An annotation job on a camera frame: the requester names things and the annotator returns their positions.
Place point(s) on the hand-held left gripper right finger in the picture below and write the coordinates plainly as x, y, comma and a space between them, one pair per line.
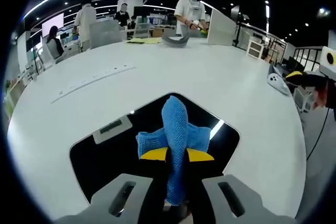
236, 205

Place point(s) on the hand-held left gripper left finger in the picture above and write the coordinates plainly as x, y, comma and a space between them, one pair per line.
110, 203

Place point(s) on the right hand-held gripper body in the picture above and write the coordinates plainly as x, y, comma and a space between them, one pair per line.
329, 61

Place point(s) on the blue cleaning cloth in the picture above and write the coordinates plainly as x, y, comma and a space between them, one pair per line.
174, 127

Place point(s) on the person's right hand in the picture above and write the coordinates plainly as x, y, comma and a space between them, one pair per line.
321, 98

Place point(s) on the white handheld device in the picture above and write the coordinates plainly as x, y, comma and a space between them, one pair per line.
277, 82

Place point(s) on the white small cabinet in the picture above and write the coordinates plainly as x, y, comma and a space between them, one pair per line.
255, 49

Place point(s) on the black stand with lamp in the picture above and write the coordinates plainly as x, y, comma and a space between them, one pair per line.
238, 22

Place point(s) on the white desk partition panel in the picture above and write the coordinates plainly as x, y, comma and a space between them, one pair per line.
220, 28

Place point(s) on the white table socket strip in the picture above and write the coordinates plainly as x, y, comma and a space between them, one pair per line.
92, 83

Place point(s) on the grey curved object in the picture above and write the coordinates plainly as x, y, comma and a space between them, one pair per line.
176, 41

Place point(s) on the brown cardboard box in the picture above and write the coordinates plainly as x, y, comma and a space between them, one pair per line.
162, 31

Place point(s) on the yellow paper sheets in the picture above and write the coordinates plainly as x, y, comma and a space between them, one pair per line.
144, 41

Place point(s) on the grey mesh office chair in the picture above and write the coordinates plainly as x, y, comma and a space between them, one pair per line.
105, 35

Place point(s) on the white office chair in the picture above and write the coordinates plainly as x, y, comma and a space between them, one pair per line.
142, 30

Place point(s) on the pink wall screen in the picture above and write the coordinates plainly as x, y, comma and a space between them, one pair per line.
52, 24

